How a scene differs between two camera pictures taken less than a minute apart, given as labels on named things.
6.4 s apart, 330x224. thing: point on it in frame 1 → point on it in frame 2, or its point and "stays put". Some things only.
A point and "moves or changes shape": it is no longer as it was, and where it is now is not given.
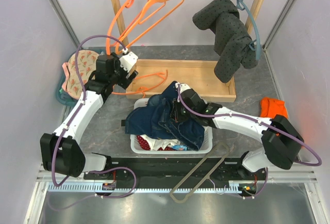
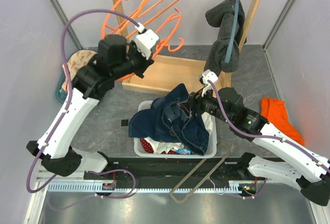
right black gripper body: x=180 y=114 → x=205 y=104
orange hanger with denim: x=142 y=90 → x=174 y=45
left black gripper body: x=124 y=82 → x=136 y=62
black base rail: x=173 y=170 stays put
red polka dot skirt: x=143 y=143 stays put
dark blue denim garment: x=153 y=118 moves or changes shape
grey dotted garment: x=233 y=48 moves or changes shape
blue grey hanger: x=242 y=5 → x=235 y=14
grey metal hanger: x=193 y=169 stays put
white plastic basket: x=137 y=148 → x=141 y=152
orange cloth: x=270 y=107 stays put
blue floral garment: x=180 y=147 → x=183 y=151
